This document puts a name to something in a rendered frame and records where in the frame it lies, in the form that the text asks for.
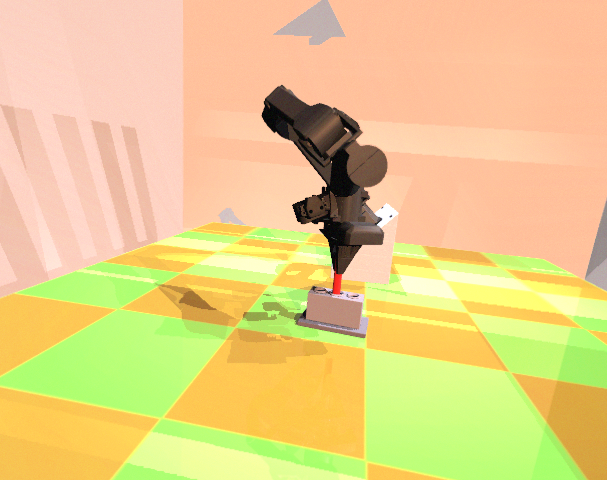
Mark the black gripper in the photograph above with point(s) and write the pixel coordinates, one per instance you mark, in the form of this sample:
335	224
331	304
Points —
347	233

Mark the red peg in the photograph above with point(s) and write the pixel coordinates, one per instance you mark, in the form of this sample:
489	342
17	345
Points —
336	282

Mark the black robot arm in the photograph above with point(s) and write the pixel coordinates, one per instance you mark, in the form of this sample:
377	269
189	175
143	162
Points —
318	131

